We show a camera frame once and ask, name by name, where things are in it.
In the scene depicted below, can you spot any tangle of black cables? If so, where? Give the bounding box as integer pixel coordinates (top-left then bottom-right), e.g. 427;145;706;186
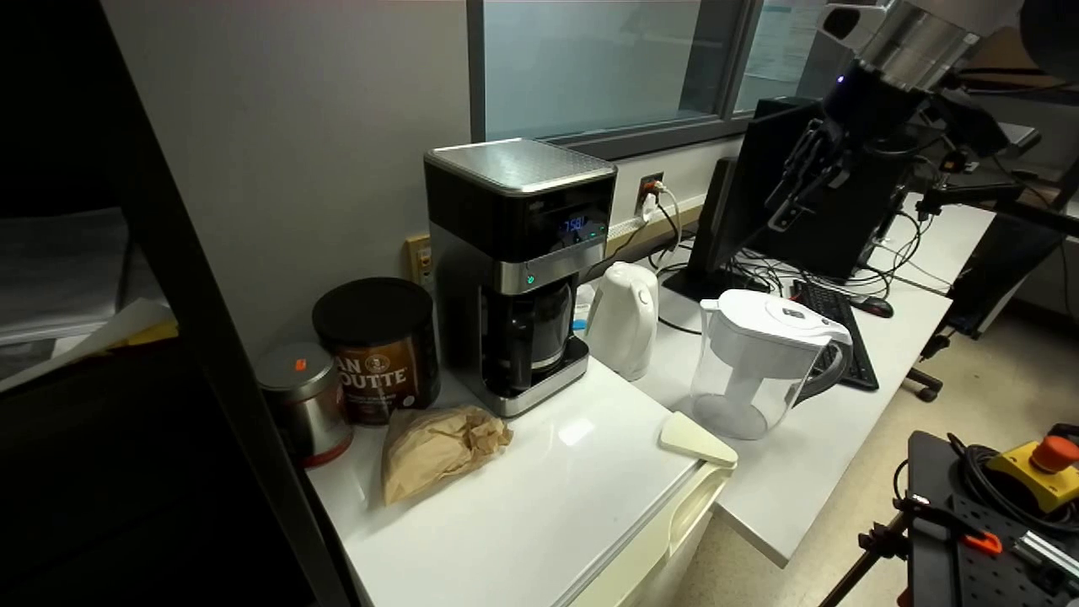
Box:
656;215;955;336

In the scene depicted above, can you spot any brown coffee can black lid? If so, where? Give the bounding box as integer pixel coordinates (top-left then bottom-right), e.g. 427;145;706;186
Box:
311;277;442;427

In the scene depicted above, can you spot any black shelf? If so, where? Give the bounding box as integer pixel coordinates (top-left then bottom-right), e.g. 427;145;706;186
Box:
0;0;357;607

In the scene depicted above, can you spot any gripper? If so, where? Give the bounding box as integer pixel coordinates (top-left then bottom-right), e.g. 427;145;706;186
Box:
763;62;931;234

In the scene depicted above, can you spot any black cable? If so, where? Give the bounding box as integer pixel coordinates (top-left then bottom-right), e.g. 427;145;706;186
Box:
946;432;1079;538

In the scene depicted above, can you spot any white mini fridge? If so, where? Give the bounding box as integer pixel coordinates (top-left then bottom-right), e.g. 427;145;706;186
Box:
304;354;740;607

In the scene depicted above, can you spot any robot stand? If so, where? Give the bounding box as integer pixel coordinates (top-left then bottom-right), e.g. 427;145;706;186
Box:
905;429;1079;607

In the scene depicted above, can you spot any white cable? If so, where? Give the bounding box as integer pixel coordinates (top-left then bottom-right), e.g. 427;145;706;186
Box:
642;180;684;254

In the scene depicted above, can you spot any glass coffee carafe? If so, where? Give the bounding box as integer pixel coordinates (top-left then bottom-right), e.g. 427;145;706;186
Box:
496;282;577;395

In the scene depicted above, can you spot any black and steel coffee machine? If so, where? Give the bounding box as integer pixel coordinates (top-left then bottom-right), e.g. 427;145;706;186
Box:
423;137;619;420

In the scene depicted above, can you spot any office chair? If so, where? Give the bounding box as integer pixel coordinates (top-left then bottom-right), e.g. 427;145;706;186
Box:
905;209;1070;403

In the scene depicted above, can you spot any black monitor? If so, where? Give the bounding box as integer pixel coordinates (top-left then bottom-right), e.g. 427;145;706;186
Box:
661;96;918;304

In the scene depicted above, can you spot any beige wall plate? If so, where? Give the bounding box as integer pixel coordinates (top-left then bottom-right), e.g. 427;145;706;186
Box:
405;234;435;288

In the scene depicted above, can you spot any white electric kettle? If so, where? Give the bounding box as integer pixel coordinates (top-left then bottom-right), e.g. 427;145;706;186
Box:
583;261;661;383

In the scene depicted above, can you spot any metal canister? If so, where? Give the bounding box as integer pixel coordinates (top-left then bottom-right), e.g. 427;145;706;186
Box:
254;341;356;470

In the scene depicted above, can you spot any crumpled brown paper bag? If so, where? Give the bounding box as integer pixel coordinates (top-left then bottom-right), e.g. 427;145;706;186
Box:
380;404;514;508

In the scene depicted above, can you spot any orange clamp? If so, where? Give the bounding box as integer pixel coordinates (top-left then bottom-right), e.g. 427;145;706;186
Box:
959;526;1005;556

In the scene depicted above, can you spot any black keyboard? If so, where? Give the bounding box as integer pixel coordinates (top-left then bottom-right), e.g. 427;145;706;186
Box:
791;279;881;393

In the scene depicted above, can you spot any window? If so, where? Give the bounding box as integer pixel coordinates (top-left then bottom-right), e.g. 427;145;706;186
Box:
465;0;848;162

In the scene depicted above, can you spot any white water filter pitcher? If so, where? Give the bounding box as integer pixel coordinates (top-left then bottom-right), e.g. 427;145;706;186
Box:
689;288;855;442

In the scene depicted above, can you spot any yellow emergency stop button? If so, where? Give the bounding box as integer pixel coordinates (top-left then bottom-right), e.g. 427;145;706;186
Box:
985;433;1079;514

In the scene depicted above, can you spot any stack of papers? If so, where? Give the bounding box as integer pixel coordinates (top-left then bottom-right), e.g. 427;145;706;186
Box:
0;206;180;394

